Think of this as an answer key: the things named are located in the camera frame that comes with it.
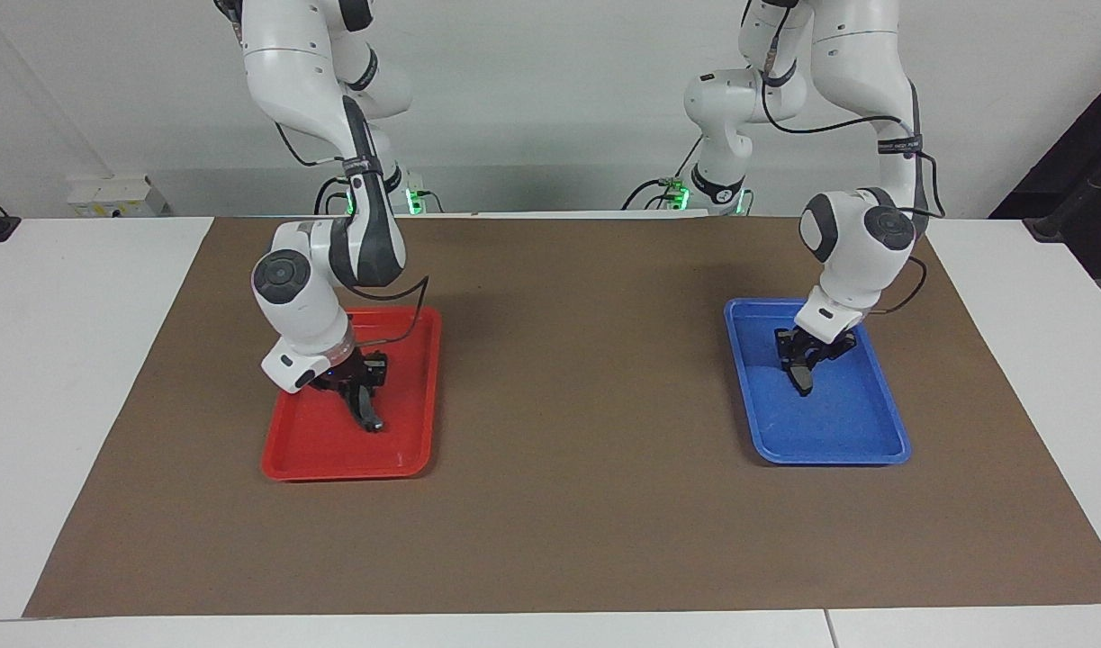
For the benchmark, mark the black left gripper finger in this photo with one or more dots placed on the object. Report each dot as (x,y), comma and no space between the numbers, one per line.
(811,367)
(797,373)

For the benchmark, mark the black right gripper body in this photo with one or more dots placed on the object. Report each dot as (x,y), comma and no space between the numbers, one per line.
(356,371)

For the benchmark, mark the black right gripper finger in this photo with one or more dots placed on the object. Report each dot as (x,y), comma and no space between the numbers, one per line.
(369,398)
(358,403)

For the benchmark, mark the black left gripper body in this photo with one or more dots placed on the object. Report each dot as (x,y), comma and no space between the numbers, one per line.
(816,351)

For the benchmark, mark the small grey brake pad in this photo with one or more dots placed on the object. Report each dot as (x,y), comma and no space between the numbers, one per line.
(806,387)

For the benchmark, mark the long curved black brake pad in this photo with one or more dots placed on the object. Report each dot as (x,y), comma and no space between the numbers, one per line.
(374,423)

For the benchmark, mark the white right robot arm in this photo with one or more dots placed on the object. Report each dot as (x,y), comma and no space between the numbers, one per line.
(307,297)

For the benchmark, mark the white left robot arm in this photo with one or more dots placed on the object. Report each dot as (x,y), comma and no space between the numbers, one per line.
(861,252)

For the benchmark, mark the red plastic tray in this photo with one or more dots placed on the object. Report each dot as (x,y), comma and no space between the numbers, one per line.
(320,445)

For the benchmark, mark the blue plastic tray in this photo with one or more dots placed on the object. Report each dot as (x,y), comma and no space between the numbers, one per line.
(838,423)

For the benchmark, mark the green lit connector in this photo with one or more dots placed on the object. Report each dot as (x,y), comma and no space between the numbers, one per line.
(674,191)
(413,200)

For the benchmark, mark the brown table mat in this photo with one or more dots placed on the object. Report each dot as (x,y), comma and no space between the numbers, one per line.
(568,522)

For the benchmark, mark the white wall socket box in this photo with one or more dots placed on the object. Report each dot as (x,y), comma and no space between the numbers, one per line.
(113,196)

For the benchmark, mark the black equipment frame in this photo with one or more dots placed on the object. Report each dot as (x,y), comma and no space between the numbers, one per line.
(1081,171)

